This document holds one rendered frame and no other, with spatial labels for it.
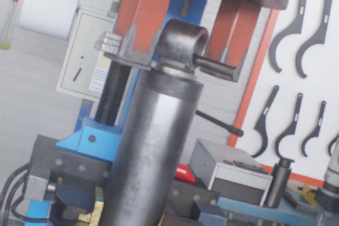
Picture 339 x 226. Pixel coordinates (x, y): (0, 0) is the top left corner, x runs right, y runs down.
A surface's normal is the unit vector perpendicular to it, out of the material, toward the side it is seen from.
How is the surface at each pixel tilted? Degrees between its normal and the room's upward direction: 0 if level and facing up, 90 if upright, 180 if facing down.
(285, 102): 90
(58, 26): 116
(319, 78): 90
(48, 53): 90
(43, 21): 124
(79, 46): 90
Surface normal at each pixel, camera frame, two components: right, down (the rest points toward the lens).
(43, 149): 0.15, 0.20
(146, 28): 0.56, 0.30
